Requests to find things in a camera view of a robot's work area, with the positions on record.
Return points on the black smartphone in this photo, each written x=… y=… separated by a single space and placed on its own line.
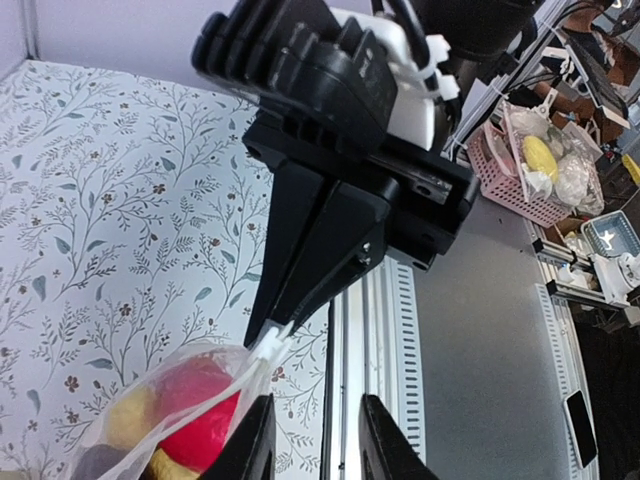
x=581 y=428

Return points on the yellow lemon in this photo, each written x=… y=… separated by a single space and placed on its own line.
x=131 y=419

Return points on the blue plastic basket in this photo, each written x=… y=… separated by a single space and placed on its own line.
x=611 y=235

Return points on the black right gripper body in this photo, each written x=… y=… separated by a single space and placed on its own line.
x=431 y=197

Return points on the yellow corn cob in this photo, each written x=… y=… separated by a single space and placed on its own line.
x=162 y=467

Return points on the aluminium front rail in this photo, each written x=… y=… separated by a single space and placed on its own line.
x=373 y=348

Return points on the clear dotted zip top bag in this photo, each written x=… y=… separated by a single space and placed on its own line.
x=195 y=380

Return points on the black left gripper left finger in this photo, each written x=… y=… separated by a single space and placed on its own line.
x=250 y=452

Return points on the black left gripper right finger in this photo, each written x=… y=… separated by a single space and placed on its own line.
x=385 y=452

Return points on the left aluminium corner post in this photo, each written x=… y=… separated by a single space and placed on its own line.
x=30 y=20

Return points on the dark purple fruit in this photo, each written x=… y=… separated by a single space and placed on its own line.
x=96 y=461

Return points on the pink plastic basket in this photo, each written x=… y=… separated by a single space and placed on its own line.
x=535 y=169

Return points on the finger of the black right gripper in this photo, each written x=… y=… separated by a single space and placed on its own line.
x=346 y=239
x=294 y=192

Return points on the floral patterned table mat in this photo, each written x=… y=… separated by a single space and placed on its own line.
x=133 y=222

